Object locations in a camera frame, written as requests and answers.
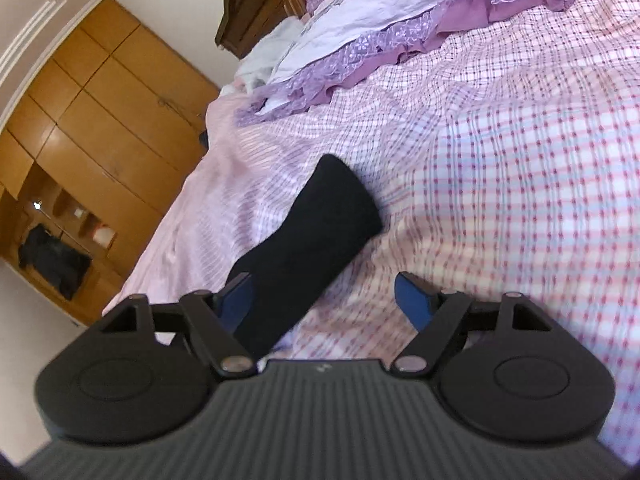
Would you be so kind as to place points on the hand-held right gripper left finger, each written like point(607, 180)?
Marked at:
point(239, 302)

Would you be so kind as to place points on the pink striped bed sheet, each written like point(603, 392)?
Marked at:
point(450, 200)

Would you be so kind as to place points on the dark wooden headboard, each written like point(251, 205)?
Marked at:
point(260, 0)

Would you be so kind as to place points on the black hanging garment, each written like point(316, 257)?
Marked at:
point(55, 260)

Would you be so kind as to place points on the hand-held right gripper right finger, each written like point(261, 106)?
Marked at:
point(411, 302)

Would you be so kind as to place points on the purple lace pillow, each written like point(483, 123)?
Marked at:
point(400, 15)

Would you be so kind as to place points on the black sock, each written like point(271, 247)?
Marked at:
point(306, 255)

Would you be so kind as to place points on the pale white cloth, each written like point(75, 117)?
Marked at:
point(260, 62)

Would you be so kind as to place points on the light wooden wardrobe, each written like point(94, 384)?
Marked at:
point(100, 125)

